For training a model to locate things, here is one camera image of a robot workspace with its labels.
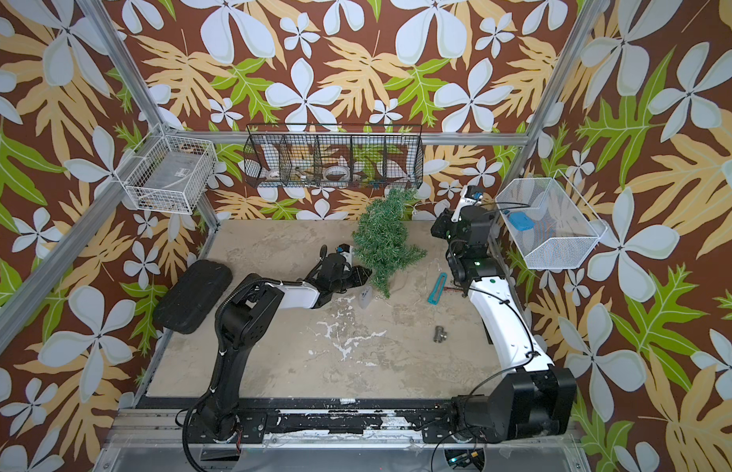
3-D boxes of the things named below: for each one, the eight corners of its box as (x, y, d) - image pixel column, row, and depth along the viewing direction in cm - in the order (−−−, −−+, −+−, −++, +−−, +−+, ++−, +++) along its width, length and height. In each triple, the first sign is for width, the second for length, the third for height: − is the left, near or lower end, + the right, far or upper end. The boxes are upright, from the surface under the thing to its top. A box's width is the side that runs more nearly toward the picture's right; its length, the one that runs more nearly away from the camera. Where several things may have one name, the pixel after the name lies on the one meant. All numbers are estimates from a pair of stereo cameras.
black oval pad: (155, 324, 95) (143, 315, 89) (202, 266, 109) (194, 255, 104) (194, 337, 92) (184, 328, 86) (237, 276, 106) (230, 265, 101)
